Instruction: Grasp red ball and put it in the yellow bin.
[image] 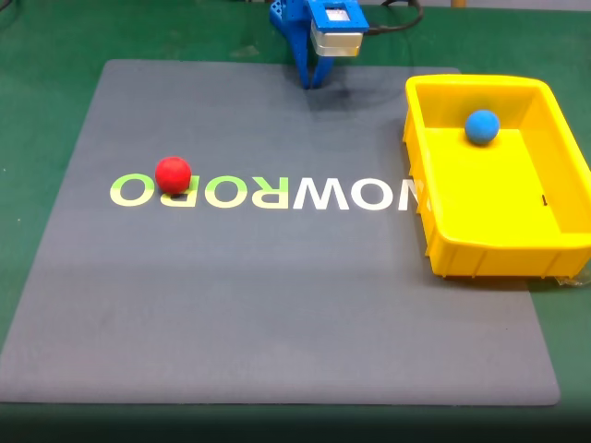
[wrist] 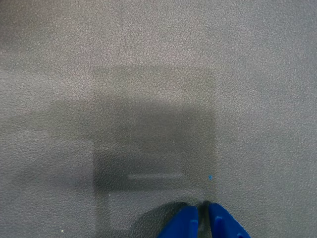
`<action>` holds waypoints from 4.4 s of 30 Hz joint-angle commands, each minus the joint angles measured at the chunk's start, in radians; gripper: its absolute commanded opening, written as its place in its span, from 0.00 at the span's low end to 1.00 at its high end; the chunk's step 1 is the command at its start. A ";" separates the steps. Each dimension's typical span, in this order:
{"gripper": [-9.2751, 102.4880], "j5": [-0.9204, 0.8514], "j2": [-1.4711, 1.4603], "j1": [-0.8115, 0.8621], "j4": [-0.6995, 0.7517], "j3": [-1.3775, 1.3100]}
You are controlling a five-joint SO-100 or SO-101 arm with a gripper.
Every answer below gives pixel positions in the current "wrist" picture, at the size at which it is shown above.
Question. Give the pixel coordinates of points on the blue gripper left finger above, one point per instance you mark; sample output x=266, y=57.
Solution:
x=184, y=225

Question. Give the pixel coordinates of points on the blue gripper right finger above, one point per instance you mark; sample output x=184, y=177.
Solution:
x=223, y=223

